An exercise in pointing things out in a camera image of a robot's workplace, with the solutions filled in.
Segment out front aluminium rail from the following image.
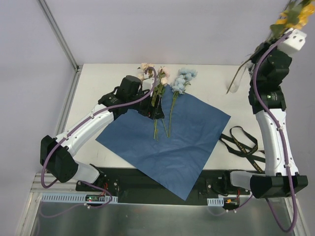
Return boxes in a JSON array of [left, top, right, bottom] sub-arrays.
[[31, 172, 296, 197]]

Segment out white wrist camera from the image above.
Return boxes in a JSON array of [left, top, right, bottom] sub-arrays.
[[278, 28, 307, 56], [142, 77, 155, 90]]

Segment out left aluminium table rail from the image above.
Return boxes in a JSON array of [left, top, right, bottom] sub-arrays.
[[53, 65, 83, 137]]

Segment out blue wrapping paper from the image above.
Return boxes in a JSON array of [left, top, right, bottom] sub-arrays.
[[96, 88, 230, 200]]

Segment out blue flower bunch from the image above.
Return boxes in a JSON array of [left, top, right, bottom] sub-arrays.
[[167, 68, 198, 138]]

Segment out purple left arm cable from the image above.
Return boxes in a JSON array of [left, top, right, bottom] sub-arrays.
[[40, 67, 158, 197]]

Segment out left white cable duct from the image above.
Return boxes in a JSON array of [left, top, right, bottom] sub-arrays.
[[41, 193, 118, 204]]

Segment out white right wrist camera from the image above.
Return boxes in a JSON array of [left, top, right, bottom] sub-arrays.
[[278, 28, 307, 56]]

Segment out clear glass vase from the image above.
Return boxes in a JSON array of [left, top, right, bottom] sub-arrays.
[[226, 60, 248, 94]]

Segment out left aluminium frame post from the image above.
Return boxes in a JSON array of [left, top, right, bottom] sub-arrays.
[[36, 0, 80, 72]]

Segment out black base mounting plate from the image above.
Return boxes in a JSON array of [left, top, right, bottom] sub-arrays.
[[73, 166, 254, 205]]

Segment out black ribbon gold lettering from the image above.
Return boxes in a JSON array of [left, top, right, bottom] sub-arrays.
[[219, 126, 266, 174]]

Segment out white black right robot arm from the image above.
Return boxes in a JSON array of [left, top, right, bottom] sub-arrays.
[[221, 42, 308, 199]]

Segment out yellow flower bunch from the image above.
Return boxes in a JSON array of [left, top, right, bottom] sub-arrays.
[[225, 0, 315, 94]]

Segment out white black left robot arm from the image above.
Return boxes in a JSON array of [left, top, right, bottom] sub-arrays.
[[40, 75, 164, 191]]

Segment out right white cable duct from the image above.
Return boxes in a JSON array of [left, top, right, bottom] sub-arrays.
[[207, 197, 224, 207]]

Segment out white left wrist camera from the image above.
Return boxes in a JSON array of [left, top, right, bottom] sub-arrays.
[[142, 77, 155, 90]]

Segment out white cable duct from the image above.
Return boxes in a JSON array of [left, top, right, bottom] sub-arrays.
[[41, 193, 118, 204], [207, 197, 224, 207]]

